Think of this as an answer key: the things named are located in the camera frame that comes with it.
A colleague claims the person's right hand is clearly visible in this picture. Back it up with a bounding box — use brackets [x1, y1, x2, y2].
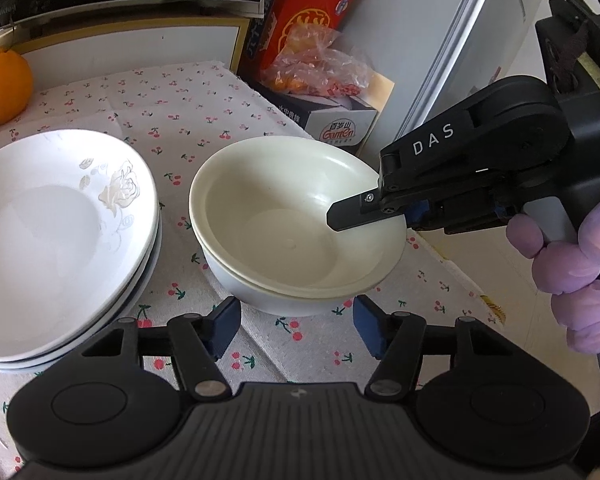
[505, 195, 600, 356]

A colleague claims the plastic bag of oranges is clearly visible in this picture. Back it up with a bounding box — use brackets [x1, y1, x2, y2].
[260, 25, 376, 101]

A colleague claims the white bowl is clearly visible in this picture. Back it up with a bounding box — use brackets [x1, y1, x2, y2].
[200, 245, 381, 317]

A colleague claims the red cardboard box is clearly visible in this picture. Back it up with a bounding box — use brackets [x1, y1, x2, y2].
[257, 0, 368, 78]

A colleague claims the white wooden stand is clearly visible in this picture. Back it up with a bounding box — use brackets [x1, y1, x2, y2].
[0, 2, 253, 93]

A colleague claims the white refrigerator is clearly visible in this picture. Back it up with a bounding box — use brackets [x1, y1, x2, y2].
[350, 0, 556, 161]

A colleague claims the cherry print tablecloth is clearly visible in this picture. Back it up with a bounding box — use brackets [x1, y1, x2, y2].
[0, 62, 511, 461]

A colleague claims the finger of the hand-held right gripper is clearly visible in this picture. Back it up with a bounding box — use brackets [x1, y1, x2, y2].
[326, 180, 411, 233]
[405, 197, 503, 236]

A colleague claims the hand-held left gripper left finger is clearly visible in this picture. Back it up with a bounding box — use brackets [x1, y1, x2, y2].
[82, 296, 241, 401]

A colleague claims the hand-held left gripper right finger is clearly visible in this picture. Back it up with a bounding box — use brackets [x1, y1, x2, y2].
[352, 294, 501, 401]

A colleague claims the white plate with flower print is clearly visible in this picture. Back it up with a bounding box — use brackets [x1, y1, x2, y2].
[0, 130, 161, 356]

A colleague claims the white cardboard box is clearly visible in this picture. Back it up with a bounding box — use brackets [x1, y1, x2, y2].
[250, 72, 396, 156]

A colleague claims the large orange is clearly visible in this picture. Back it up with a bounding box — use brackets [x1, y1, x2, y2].
[0, 47, 34, 128]

